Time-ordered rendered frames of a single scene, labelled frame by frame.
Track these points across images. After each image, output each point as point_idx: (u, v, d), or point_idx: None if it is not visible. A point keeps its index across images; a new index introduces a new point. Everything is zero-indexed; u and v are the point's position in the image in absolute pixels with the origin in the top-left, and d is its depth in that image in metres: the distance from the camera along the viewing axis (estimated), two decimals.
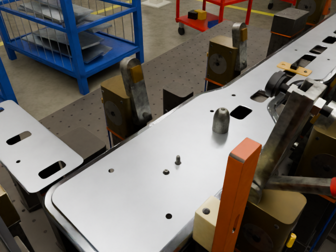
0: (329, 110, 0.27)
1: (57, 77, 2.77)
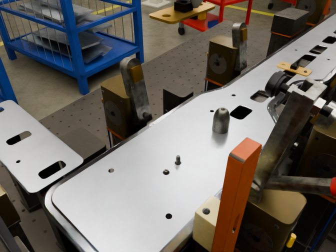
0: (329, 110, 0.27)
1: (57, 77, 2.77)
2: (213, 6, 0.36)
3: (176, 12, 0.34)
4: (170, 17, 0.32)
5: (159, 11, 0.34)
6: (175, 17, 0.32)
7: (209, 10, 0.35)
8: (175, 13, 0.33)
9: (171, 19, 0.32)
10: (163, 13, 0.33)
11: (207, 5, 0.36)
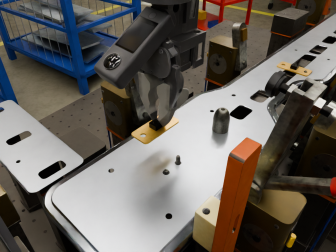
0: (329, 110, 0.27)
1: (57, 77, 2.77)
2: (177, 122, 0.50)
3: (150, 131, 0.49)
4: (145, 137, 0.47)
5: (138, 129, 0.49)
6: (149, 137, 0.47)
7: (174, 125, 0.50)
8: (149, 132, 0.48)
9: (145, 139, 0.47)
10: (141, 132, 0.48)
11: (173, 119, 0.51)
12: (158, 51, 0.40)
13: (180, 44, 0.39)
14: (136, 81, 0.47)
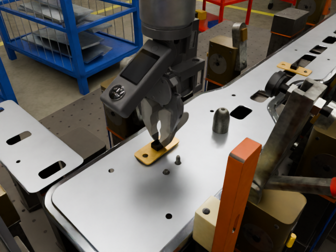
0: (329, 110, 0.27)
1: (57, 77, 2.77)
2: (177, 142, 0.53)
3: (152, 151, 0.51)
4: (147, 158, 0.50)
5: (141, 149, 0.51)
6: (151, 158, 0.50)
7: (174, 145, 0.53)
8: (151, 152, 0.51)
9: (148, 160, 0.49)
10: (143, 152, 0.51)
11: (174, 139, 0.54)
12: (160, 81, 0.42)
13: (180, 74, 0.42)
14: (138, 105, 0.49)
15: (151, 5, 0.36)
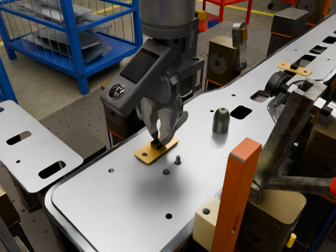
0: (329, 110, 0.27)
1: (57, 77, 2.77)
2: (177, 141, 0.53)
3: (151, 150, 0.51)
4: (147, 157, 0.50)
5: (140, 148, 0.52)
6: (150, 157, 0.50)
7: (174, 144, 0.53)
8: (150, 151, 0.51)
9: (147, 159, 0.50)
10: (143, 151, 0.51)
11: (173, 138, 0.54)
12: (160, 80, 0.42)
13: (180, 73, 0.42)
14: (138, 104, 0.50)
15: (151, 4, 0.36)
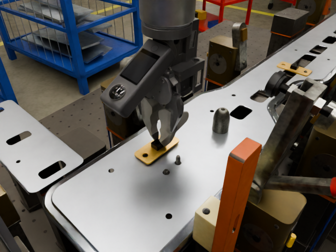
0: (329, 110, 0.27)
1: (57, 77, 2.77)
2: (177, 141, 0.53)
3: (152, 150, 0.51)
4: (147, 157, 0.50)
5: (141, 149, 0.52)
6: (151, 157, 0.50)
7: (174, 145, 0.53)
8: (151, 152, 0.51)
9: (148, 159, 0.49)
10: (143, 151, 0.51)
11: (174, 139, 0.54)
12: (160, 80, 0.42)
13: (180, 74, 0.42)
14: (138, 104, 0.50)
15: (151, 5, 0.36)
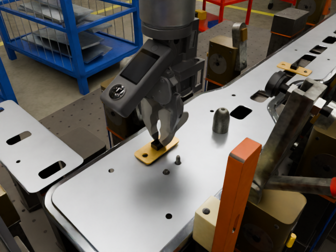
0: (329, 110, 0.27)
1: (57, 77, 2.77)
2: (177, 141, 0.53)
3: (152, 150, 0.51)
4: (147, 157, 0.50)
5: (141, 149, 0.52)
6: (151, 157, 0.50)
7: (174, 145, 0.53)
8: (151, 152, 0.51)
9: (148, 159, 0.49)
10: (143, 151, 0.51)
11: (173, 139, 0.54)
12: (160, 80, 0.42)
13: (180, 73, 0.42)
14: (138, 104, 0.49)
15: (151, 4, 0.36)
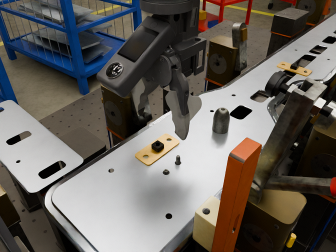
0: (329, 110, 0.27)
1: (57, 77, 2.77)
2: (178, 143, 0.53)
3: (152, 152, 0.52)
4: (148, 159, 0.50)
5: (141, 150, 0.52)
6: (151, 159, 0.50)
7: (175, 146, 0.53)
8: (151, 153, 0.51)
9: (148, 161, 0.50)
10: (144, 153, 0.51)
11: (174, 141, 0.54)
12: (159, 60, 0.40)
13: (181, 52, 0.40)
14: None
15: None
